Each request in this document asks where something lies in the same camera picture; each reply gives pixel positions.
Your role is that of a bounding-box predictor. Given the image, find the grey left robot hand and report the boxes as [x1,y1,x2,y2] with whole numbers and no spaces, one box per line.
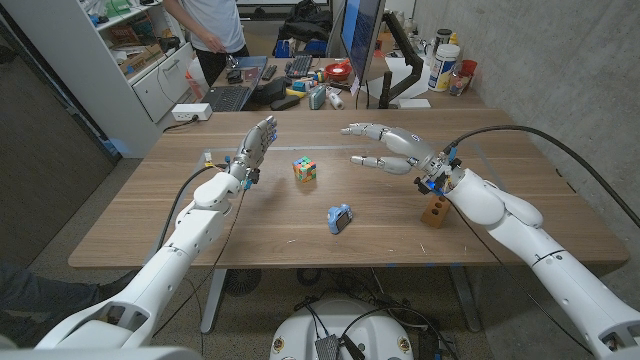
[227,115,279,185]

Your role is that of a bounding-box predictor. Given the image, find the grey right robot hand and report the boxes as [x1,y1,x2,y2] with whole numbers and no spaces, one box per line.
[340,122,454,180]

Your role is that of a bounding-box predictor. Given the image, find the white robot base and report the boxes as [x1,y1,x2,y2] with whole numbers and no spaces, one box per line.
[269,298,415,360]

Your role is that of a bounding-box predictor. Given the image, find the orange wooden block with holes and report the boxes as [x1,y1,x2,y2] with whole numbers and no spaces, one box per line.
[420,194,451,230]

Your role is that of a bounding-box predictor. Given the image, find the flat black case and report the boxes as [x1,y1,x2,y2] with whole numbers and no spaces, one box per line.
[269,94,301,112]

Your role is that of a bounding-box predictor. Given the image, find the multicolour puzzle cube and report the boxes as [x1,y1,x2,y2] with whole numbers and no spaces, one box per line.
[292,155,318,184]

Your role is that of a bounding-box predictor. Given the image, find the black pouch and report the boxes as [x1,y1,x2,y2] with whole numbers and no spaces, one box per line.
[252,77,294,106]

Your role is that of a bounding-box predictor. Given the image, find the dark laptop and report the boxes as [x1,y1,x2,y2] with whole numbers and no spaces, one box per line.
[200,55,269,113]

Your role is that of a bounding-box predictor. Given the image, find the white paper sheet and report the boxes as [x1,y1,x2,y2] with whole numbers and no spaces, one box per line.
[367,55,436,101]

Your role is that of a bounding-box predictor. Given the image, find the white power strip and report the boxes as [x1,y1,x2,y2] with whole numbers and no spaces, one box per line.
[171,102,214,123]

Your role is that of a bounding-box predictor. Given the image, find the teal box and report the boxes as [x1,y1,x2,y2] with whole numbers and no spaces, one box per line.
[308,84,327,111]

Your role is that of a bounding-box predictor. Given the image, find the white wipes canister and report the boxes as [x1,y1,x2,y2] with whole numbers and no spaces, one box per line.
[427,43,461,93]

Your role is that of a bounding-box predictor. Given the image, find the black keyboard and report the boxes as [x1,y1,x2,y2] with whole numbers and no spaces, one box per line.
[284,54,314,79]

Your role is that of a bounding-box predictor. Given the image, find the red bowl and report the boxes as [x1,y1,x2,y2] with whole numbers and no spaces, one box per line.
[324,60,354,83]

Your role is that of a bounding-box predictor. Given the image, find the blue plastic crate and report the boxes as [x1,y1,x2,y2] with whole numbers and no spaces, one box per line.
[273,38,329,59]

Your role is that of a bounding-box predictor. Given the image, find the computer monitor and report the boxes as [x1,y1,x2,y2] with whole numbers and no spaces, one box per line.
[339,0,387,84]

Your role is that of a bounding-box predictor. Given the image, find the person in white shirt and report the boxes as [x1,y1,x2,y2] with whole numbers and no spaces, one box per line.
[162,0,250,87]

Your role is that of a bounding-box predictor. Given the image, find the black floor fan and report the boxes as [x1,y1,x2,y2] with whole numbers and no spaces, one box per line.
[223,268,263,297]

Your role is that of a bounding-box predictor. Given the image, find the black backpack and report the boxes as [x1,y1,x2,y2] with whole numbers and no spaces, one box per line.
[277,0,334,44]

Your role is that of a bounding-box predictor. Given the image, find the cardboard box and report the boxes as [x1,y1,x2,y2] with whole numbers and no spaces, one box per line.
[118,43,165,76]

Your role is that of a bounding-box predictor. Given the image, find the grey table leg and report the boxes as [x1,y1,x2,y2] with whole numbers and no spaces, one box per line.
[448,264,482,333]
[200,268,229,335]

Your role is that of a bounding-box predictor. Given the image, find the white shelf cabinet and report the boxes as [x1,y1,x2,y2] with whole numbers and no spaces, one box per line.
[0,0,199,159]

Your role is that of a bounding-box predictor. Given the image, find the grey mesh electronics box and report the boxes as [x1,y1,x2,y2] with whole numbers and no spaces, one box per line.
[314,334,341,360]

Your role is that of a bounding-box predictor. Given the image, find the person in dark trousers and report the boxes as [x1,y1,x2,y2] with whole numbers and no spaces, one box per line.
[0,259,139,349]

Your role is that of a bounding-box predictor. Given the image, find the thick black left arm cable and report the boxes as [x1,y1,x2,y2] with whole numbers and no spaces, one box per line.
[157,164,231,251]

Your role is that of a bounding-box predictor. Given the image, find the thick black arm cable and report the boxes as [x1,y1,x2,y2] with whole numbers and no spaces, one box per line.
[442,124,640,230]
[157,164,231,251]

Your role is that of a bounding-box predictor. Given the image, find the blue toy camera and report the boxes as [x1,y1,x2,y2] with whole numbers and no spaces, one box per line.
[327,203,354,236]

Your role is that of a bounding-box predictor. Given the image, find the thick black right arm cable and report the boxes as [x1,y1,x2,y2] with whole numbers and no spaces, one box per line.
[442,124,640,230]

